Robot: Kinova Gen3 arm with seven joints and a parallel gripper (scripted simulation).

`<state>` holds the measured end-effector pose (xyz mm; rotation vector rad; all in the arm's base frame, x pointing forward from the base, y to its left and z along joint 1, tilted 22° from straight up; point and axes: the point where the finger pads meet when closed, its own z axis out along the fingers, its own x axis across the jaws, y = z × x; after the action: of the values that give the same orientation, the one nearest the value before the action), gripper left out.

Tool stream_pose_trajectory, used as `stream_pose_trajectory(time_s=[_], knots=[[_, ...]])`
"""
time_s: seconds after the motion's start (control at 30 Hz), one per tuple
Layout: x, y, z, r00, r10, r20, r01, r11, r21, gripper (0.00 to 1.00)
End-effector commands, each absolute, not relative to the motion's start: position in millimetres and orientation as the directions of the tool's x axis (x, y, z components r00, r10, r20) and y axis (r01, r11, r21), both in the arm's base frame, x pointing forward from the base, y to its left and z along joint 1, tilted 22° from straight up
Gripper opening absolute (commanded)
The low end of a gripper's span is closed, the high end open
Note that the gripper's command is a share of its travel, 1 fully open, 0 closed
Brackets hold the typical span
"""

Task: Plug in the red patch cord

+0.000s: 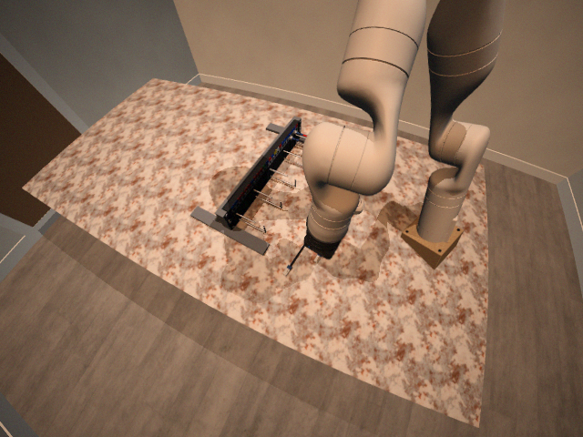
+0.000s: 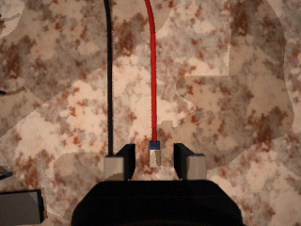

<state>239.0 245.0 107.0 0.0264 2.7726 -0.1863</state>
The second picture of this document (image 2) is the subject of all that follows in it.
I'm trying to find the dark grey metal rack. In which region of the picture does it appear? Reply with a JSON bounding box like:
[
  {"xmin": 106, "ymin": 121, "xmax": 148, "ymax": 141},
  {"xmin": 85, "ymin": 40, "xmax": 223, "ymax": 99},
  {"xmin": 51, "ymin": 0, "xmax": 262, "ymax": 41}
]
[{"xmin": 0, "ymin": 172, "xmax": 44, "ymax": 226}]

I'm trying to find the red patch cord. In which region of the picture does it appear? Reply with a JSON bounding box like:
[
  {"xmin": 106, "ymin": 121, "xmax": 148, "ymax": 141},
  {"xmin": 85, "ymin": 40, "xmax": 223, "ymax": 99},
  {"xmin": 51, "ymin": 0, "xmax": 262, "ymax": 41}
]
[{"xmin": 145, "ymin": 0, "xmax": 157, "ymax": 141}]

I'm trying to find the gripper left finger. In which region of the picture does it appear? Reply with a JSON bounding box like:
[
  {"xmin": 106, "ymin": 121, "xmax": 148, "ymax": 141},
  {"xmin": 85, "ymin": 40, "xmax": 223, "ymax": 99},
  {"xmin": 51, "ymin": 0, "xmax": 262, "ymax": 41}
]
[{"xmin": 104, "ymin": 144, "xmax": 135, "ymax": 181}]

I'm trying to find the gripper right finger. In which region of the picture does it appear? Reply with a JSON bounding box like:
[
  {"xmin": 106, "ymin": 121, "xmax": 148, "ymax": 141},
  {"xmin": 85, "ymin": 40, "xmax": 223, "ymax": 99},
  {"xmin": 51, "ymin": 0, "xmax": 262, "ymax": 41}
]
[{"xmin": 173, "ymin": 143, "xmax": 207, "ymax": 180}]

